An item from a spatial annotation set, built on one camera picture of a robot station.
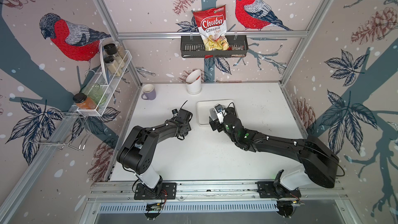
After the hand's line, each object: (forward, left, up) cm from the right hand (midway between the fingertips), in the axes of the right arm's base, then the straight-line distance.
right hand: (217, 112), depth 84 cm
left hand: (+1, +19, -15) cm, 24 cm away
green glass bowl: (-3, +58, +20) cm, 61 cm away
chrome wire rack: (-28, +56, +18) cm, 65 cm away
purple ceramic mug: (+20, +46, -7) cm, 50 cm away
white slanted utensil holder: (+27, +15, -4) cm, 31 cm away
